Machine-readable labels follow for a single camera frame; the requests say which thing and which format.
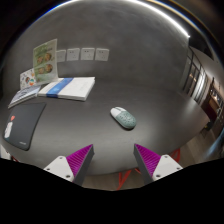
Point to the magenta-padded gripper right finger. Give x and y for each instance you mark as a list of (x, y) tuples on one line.
[(166, 165)]

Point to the grey striped book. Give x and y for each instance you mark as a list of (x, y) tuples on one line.
[(24, 94)]

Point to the black-framed glass door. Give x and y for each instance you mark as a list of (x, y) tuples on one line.
[(195, 76)]

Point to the white book with blue band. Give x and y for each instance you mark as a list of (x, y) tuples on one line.
[(73, 87)]

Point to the white card with colourful stickers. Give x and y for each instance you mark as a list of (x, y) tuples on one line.
[(27, 79)]

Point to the black printed mouse pad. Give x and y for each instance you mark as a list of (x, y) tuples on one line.
[(23, 125)]

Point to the green menu sign stand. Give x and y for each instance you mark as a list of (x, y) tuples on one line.
[(45, 61)]

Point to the red metal table frame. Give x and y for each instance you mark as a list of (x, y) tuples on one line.
[(122, 179)]

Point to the white and green computer mouse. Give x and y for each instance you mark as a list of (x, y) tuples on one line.
[(125, 119)]

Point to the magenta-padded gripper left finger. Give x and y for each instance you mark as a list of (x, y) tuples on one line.
[(60, 166)]

